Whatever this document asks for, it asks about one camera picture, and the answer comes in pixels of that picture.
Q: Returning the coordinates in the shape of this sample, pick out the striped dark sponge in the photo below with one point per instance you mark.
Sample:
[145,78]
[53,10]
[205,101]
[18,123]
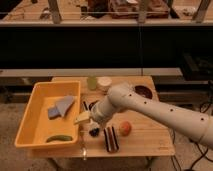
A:
[111,141]

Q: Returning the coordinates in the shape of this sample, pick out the silver metal fork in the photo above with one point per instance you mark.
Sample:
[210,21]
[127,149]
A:
[83,146]

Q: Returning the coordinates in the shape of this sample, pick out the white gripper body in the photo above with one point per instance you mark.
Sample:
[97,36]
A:
[100,112]

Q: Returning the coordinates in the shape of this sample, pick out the dark grape bunch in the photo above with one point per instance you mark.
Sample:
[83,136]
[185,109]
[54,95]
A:
[94,132]

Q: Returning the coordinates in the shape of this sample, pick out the white paper cup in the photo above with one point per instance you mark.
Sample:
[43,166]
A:
[104,83]

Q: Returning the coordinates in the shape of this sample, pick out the green cucumber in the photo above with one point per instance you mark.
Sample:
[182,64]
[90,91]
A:
[59,138]

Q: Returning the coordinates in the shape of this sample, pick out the green plastic cup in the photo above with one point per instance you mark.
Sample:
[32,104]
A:
[92,83]

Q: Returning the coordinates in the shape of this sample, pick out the wooden table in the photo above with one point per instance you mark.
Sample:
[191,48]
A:
[147,137]

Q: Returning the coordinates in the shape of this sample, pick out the yellow plastic bin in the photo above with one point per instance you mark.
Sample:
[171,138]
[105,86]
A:
[35,125]

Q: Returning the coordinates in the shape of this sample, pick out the dark red bowl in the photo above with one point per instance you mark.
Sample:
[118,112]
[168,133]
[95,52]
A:
[143,91]

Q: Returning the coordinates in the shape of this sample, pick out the blue sponge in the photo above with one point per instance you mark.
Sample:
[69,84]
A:
[53,113]

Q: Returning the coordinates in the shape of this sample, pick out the orange fruit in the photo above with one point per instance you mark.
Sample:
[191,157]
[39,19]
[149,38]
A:
[125,128]

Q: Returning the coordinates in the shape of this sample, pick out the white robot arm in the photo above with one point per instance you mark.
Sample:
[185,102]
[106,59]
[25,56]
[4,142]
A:
[195,125]

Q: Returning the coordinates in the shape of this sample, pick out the grey cloth piece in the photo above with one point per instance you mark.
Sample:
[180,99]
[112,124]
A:
[64,104]

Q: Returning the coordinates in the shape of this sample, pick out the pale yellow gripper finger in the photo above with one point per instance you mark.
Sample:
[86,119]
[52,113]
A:
[82,118]

